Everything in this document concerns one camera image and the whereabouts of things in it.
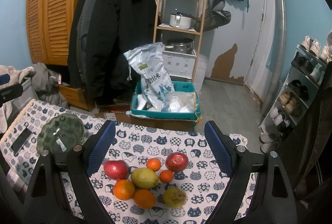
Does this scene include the wooden drawer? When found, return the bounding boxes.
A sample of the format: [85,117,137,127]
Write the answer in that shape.
[59,85,89,111]

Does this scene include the clear plastic bag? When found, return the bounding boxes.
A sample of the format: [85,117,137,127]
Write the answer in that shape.
[161,91,198,113]

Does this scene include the black hanging coat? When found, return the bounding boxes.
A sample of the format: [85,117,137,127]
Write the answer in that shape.
[67,0,156,106]

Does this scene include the cat pattern tablecloth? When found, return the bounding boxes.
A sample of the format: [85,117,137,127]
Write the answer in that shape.
[0,99,256,224]

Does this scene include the wooden louvered wardrobe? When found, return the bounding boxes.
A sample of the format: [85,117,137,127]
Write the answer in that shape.
[25,0,105,66]

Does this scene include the white rice bag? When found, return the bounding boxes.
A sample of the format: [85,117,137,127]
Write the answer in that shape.
[124,42,174,112]

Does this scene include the large orange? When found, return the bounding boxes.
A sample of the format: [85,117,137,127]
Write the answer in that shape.
[113,179,136,200]
[133,189,156,209]

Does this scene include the white door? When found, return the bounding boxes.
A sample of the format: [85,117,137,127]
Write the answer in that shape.
[213,0,265,85]

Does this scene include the small tangerine top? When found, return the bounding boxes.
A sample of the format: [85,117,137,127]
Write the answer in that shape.
[146,158,161,172]

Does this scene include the white shoe rack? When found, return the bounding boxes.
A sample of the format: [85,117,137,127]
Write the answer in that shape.
[259,34,331,154]

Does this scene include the silver vertical pipe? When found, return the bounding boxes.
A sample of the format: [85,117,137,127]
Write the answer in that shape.
[260,0,288,117]

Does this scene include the red apple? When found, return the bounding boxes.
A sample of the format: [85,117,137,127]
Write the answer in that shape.
[165,152,188,172]
[104,160,129,180]

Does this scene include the steel steamer pot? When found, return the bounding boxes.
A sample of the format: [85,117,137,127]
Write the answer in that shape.
[165,38,194,54]

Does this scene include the brownish yellow pear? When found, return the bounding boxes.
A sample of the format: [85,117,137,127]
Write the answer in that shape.
[163,187,187,208]

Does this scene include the green glass bowl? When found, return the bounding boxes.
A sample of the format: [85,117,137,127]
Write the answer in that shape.
[37,114,84,154]

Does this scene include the small tangerine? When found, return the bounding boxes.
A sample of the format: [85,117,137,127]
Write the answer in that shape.
[146,158,161,172]
[159,169,174,184]

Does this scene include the white pot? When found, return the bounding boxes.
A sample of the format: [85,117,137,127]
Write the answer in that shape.
[169,12,192,29]

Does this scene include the wooden shelf rack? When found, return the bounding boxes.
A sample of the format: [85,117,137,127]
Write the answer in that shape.
[153,0,207,82]

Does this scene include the large orange front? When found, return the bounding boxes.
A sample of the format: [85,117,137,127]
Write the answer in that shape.
[133,189,156,209]

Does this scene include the grey clothes pile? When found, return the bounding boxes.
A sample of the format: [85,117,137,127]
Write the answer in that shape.
[32,63,68,108]

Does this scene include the white patterned storage box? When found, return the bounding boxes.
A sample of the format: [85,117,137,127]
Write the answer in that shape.
[163,50,197,80]

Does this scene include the grey backpack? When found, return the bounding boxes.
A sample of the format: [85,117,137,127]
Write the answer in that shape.
[203,0,231,32]

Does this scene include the black smartphone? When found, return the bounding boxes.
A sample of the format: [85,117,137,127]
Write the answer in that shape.
[11,129,32,153]

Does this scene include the teal cardboard box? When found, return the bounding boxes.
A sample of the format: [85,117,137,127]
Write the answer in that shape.
[131,81,202,121]

